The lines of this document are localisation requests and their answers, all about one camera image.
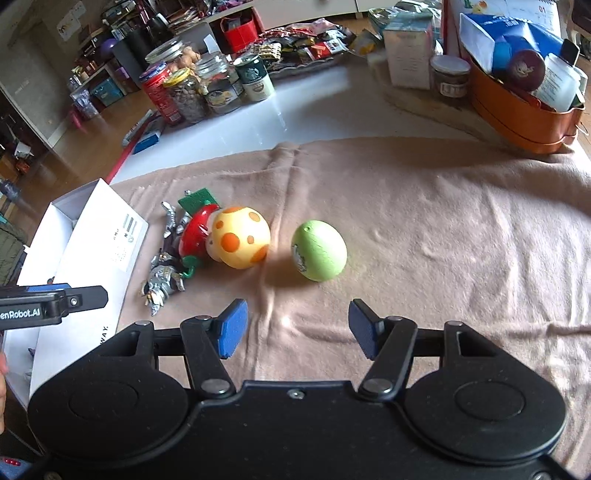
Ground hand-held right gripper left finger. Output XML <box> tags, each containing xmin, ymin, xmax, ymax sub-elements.
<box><xmin>95</xmin><ymin>298</ymin><xmax>249</xmax><ymax>398</ymax></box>

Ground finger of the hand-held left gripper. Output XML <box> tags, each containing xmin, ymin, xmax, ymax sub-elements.
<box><xmin>46</xmin><ymin>285</ymin><xmax>109</xmax><ymax>317</ymax></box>

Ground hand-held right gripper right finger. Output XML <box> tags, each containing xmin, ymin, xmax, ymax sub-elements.
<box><xmin>348</xmin><ymin>298</ymin><xmax>503</xmax><ymax>401</ymax></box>

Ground white cardboard box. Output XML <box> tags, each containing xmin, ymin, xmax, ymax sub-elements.
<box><xmin>0</xmin><ymin>179</ymin><xmax>149</xmax><ymax>409</ymax></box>

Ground silver robot figure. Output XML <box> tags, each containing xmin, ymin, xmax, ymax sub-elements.
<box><xmin>140</xmin><ymin>249</ymin><xmax>186</xmax><ymax>317</ymax></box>
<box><xmin>159</xmin><ymin>189</ymin><xmax>191</xmax><ymax>252</ymax></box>

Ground green toy egg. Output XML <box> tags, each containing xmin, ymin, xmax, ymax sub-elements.
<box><xmin>291</xmin><ymin>220</ymin><xmax>347</xmax><ymax>282</ymax></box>

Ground yellow orange-spotted mushroom toy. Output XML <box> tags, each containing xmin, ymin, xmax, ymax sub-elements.
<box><xmin>205</xmin><ymin>206</ymin><xmax>271</xmax><ymax>270</ymax></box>

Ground red green plant toy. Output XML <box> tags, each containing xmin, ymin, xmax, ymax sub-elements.
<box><xmin>178</xmin><ymin>188</ymin><xmax>221</xmax><ymax>280</ymax></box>

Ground beige blanket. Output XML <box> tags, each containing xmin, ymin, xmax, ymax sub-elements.
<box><xmin>108</xmin><ymin>136</ymin><xmax>591</xmax><ymax>480</ymax></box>

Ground red stick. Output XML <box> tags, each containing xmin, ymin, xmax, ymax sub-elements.
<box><xmin>105</xmin><ymin>110</ymin><xmax>158</xmax><ymax>184</ymax></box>

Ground small blue box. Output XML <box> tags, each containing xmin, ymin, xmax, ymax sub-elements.
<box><xmin>134</xmin><ymin>129</ymin><xmax>162</xmax><ymax>153</ymax></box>

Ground teal storage box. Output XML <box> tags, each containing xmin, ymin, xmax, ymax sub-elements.
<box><xmin>90</xmin><ymin>78</ymin><xmax>124</xmax><ymax>108</ymax></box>

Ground red drink can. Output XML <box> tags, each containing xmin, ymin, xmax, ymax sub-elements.
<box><xmin>140</xmin><ymin>63</ymin><xmax>183</xmax><ymax>126</ymax></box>

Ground yellow-lid jar of seeds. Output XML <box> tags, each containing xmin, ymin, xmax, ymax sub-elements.
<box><xmin>163</xmin><ymin>68</ymin><xmax>208</xmax><ymax>124</ymax></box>

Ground wooden board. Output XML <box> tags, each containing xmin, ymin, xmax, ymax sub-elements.
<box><xmin>369</xmin><ymin>60</ymin><xmax>490</xmax><ymax>139</ymax></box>

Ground labelled glass jar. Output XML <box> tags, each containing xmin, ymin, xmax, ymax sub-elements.
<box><xmin>196</xmin><ymin>53</ymin><xmax>243</xmax><ymax>114</ymax></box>

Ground green white coffee can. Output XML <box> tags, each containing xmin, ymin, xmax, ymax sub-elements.
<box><xmin>233</xmin><ymin>54</ymin><xmax>275</xmax><ymax>102</ymax></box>

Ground orange metal basket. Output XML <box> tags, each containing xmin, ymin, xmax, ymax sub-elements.
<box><xmin>468</xmin><ymin>55</ymin><xmax>586</xmax><ymax>154</ymax></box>

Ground large glass jar of nuts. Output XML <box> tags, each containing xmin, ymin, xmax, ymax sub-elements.
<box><xmin>145</xmin><ymin>39</ymin><xmax>201</xmax><ymax>75</ymax></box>

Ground dark glass jar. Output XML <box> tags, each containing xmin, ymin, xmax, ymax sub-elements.
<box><xmin>430</xmin><ymin>54</ymin><xmax>471</xmax><ymax>99</ymax></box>

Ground beige carton box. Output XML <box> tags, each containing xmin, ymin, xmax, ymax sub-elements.
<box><xmin>383</xmin><ymin>16</ymin><xmax>435</xmax><ymax>90</ymax></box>

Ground tray of snack packets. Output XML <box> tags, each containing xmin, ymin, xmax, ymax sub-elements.
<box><xmin>259</xmin><ymin>18</ymin><xmax>356</xmax><ymax>75</ymax></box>

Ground red gift bag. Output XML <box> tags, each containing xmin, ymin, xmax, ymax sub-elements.
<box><xmin>219</xmin><ymin>16</ymin><xmax>259</xmax><ymax>47</ymax></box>

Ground maroon ball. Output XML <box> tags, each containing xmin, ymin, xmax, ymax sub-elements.
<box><xmin>505</xmin><ymin>48</ymin><xmax>546</xmax><ymax>92</ymax></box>

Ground white bottle with black cap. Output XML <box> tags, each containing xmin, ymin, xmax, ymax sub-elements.
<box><xmin>536</xmin><ymin>39</ymin><xmax>583</xmax><ymax>112</ymax></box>

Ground blue white package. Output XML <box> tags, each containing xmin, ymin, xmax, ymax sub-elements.
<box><xmin>459</xmin><ymin>13</ymin><xmax>566</xmax><ymax>75</ymax></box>

